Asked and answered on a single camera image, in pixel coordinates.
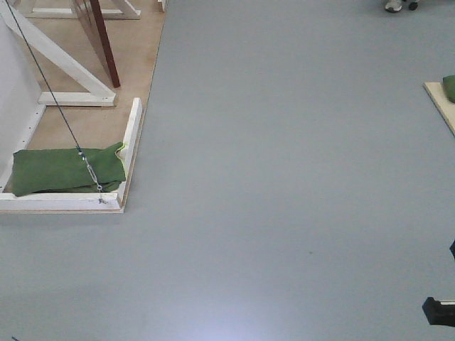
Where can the person's grey sneaker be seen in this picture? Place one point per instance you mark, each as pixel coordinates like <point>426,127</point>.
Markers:
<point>393,6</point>

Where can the plywood base platform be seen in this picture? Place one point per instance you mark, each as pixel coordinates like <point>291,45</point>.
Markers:
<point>134,44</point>

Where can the white side edge rail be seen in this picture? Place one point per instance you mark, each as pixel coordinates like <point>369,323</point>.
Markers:
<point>130,140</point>

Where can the green sandbag near corner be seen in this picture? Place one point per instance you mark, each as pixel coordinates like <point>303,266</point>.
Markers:
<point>64,170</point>

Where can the black chair caster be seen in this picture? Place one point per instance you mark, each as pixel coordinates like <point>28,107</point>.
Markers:
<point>413,5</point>

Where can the silver turnbuckle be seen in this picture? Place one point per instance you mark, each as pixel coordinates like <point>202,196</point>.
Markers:
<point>93,176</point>

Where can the white far diagonal brace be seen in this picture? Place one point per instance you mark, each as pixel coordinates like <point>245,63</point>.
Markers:
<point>123,10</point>

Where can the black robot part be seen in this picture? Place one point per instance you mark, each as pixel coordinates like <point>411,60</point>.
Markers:
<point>439,312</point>

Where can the white near diagonal brace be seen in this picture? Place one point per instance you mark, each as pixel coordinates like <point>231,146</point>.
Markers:
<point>96,93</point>

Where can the white wall panel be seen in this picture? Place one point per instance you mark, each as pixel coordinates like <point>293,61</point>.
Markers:
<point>20,110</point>

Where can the white diagonal brace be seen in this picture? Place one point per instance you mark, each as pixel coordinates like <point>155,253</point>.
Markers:
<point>96,93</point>
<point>123,10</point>

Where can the green sandbag at right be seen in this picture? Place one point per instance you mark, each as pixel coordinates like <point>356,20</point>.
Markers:
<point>448,84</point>

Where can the white front edge rail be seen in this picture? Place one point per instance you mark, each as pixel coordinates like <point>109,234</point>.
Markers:
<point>62,202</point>

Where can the brown wooden door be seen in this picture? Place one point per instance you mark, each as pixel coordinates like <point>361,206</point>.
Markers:
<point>89,14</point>

